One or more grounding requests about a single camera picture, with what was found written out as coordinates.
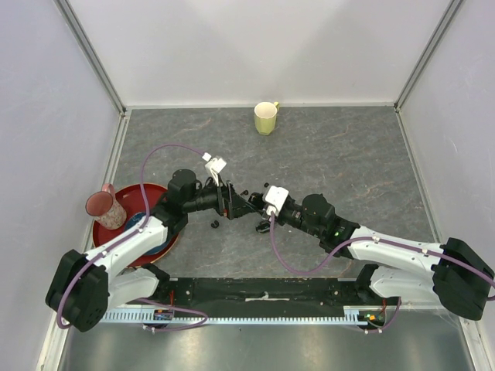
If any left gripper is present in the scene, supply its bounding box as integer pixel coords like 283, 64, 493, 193
184, 174, 257, 220

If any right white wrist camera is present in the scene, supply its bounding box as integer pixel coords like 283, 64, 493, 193
262, 185, 288, 217

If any blue plate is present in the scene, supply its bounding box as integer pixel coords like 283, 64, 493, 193
125, 212, 169, 256

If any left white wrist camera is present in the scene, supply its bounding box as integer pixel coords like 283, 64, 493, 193
203, 152, 227, 186

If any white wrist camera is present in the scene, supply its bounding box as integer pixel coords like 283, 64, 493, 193
203, 152, 227, 186
262, 185, 288, 217

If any red round tray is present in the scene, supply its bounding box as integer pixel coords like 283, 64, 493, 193
92, 184, 179, 268

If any yellow-green mug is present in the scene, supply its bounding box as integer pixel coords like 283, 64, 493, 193
254, 102, 279, 135

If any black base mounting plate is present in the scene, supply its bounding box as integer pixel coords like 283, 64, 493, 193
152, 277, 384, 306

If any slotted cable duct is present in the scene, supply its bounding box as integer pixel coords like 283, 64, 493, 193
101, 305, 384, 325

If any pink floral mug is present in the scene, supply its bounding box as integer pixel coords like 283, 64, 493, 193
85, 183, 127, 230

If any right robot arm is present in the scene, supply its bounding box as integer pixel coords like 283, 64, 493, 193
248, 193, 494, 321

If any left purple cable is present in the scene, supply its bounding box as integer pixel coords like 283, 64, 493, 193
56, 143, 212, 330

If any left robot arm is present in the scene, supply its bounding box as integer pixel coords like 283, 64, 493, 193
46, 169, 259, 332

